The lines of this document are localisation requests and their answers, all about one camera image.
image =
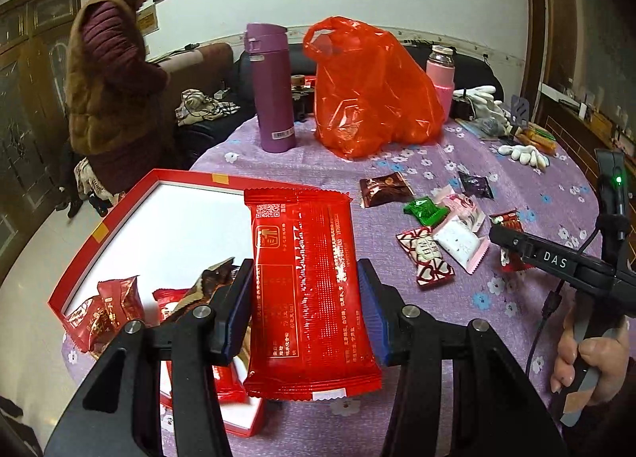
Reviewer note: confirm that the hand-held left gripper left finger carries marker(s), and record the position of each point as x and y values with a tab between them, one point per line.
237	310

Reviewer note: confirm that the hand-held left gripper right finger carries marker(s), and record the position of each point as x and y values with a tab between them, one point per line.
373	313

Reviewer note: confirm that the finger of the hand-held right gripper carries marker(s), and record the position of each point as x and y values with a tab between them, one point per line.
541	254

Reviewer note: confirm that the red candy packet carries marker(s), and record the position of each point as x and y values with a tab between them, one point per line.
509	223

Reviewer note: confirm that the large red snack packet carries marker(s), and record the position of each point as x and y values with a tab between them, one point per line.
308	288

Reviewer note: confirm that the red gift box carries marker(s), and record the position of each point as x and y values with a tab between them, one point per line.
174	223

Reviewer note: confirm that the person's right forearm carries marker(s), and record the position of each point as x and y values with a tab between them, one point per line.
613	432

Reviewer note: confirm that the person's right hand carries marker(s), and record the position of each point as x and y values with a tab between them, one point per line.
608	362

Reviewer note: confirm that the brown snack packet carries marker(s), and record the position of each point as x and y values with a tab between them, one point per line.
208	283

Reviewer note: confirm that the small red snack packet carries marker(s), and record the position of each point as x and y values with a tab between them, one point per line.
169	303

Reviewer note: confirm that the flat red snack packet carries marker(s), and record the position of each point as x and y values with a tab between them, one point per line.
228	382

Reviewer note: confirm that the red white patterned packet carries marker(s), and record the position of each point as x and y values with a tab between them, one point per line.
425	258

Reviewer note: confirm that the white pink-edged snack packet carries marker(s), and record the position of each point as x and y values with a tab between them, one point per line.
459	243

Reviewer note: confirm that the pink patterned candy packet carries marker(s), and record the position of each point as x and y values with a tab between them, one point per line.
464	208

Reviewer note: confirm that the dark purple candy packet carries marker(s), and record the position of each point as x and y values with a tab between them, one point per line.
475	185

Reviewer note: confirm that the white glove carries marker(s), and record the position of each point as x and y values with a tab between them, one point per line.
524	156

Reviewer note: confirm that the green candy packet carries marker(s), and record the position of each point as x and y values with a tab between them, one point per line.
423	211

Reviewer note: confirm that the orange packet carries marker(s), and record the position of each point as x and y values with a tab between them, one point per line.
539	136

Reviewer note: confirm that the brown candy packet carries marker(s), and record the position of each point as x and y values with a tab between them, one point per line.
385	189

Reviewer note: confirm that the crumpled red snack packet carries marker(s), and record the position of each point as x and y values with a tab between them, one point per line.
107	310

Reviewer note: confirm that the grey metal stand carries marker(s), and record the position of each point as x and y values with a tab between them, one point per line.
519	112

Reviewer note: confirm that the purple floral tablecloth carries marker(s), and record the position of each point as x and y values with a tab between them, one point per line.
323	174

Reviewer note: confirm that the white work gloves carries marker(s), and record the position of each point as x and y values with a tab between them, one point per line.
479	99

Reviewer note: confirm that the pink glass bottle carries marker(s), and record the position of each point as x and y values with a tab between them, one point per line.
440	74

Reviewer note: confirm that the striped cloth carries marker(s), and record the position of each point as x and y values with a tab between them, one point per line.
201	107

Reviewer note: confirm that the orange plastic bag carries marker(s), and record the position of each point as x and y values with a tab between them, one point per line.
372	94

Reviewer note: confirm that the dark sofa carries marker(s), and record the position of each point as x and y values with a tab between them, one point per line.
218	89

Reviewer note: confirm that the purple thermos flask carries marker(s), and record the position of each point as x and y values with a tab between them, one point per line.
271	89

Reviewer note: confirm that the wooden cabinet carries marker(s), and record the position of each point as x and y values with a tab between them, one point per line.
30	114

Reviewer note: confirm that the yellow wall notice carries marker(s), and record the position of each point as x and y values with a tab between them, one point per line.
147	21

